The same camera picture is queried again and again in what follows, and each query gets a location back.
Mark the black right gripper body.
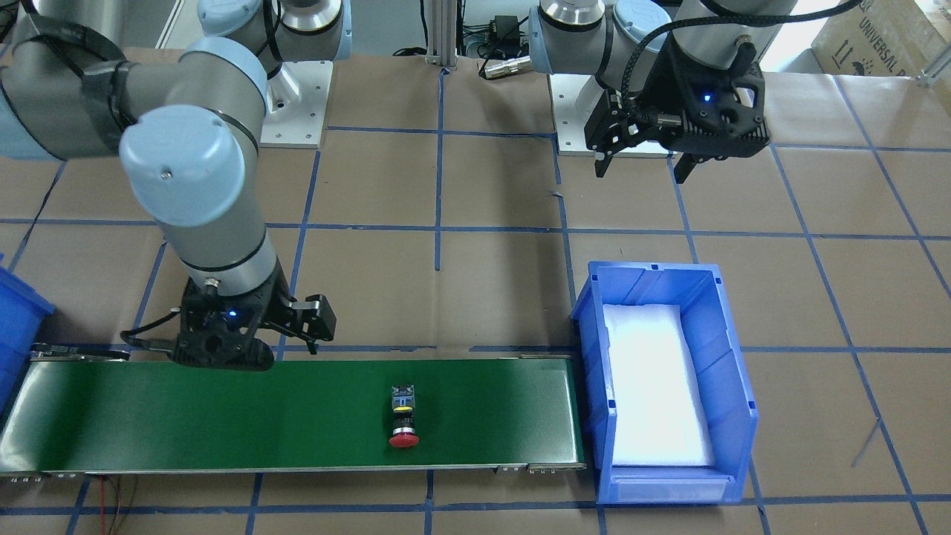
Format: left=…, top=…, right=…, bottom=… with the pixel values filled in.
left=172, top=264, right=290, bottom=372

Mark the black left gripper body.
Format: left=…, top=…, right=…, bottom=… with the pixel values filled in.
left=585, top=38, right=770, bottom=157

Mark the red push button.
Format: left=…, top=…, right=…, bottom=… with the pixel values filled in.
left=388, top=413, right=419, bottom=448

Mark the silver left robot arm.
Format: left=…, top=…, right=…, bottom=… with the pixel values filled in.
left=528, top=1, right=794, bottom=183

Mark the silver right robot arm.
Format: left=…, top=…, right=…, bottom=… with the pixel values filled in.
left=2, top=1, right=692, bottom=372

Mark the green conveyor belt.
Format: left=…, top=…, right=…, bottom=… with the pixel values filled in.
left=2, top=358, right=585, bottom=475

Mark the cardboard box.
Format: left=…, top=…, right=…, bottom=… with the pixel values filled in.
left=811, top=1, right=950, bottom=76

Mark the blue bin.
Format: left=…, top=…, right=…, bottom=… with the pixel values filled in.
left=573, top=262, right=759, bottom=505
left=1, top=267, right=55, bottom=423

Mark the white foam liner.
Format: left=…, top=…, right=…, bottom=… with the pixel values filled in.
left=603, top=304, right=715, bottom=467

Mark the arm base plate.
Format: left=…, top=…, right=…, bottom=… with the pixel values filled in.
left=548, top=73, right=673, bottom=157
left=259, top=61, right=335, bottom=149

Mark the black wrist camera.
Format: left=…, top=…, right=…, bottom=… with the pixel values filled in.
left=286, top=294, right=337, bottom=355

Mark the aluminium frame post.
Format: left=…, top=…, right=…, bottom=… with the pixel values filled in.
left=423, top=1, right=463, bottom=71

